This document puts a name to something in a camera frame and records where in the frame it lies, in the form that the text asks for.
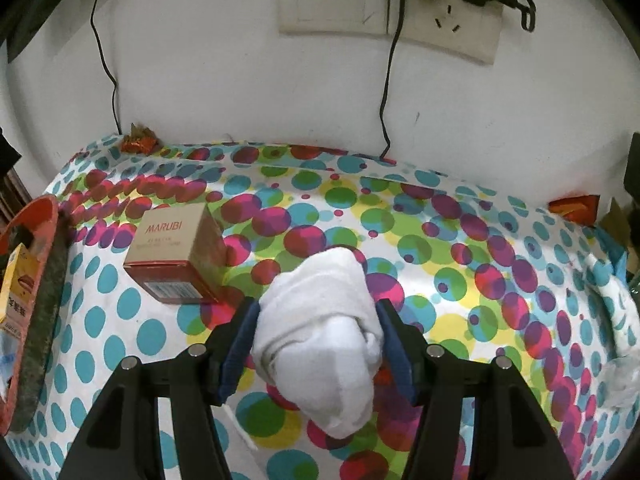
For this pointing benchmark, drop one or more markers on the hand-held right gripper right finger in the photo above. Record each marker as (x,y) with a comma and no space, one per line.
(398,360)

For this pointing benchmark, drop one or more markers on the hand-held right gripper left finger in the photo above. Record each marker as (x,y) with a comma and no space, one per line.
(240,355)

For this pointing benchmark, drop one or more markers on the white sock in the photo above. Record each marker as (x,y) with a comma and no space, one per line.
(320,335)

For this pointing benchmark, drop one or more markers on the red round tray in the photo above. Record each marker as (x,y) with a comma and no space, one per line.
(45,310)

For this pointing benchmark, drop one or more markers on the yellow carton box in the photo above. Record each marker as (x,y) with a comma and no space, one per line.
(17,285)

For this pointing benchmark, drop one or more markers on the polka-dot tablecloth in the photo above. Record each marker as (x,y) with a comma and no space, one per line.
(450,260)

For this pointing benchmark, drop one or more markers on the red cosmetic box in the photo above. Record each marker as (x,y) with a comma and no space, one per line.
(175,255)

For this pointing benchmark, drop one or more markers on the clear plastic bag bundle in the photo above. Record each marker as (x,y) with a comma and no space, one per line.
(625,377)

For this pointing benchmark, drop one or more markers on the red snack packet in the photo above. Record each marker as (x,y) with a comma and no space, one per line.
(575,207)

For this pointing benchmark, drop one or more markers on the orange candy wrapper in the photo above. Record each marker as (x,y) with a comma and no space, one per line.
(140,140)

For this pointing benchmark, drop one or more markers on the blue plastic bag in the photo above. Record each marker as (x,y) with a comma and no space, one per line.
(620,260)

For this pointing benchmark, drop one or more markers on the white wall power socket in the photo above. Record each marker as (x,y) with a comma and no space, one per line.
(450,27)

